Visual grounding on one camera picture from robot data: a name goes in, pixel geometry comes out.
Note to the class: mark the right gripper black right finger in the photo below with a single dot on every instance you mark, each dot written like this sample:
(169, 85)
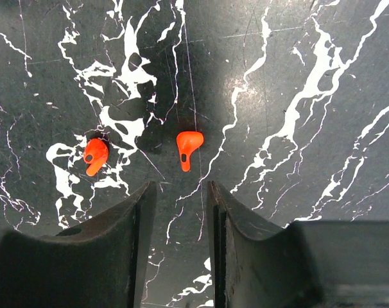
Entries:
(255, 263)

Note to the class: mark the orange earbud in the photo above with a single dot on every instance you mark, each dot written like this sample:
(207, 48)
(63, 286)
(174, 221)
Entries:
(95, 156)
(187, 143)

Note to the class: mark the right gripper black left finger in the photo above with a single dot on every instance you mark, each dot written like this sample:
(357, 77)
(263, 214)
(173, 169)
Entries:
(98, 263)

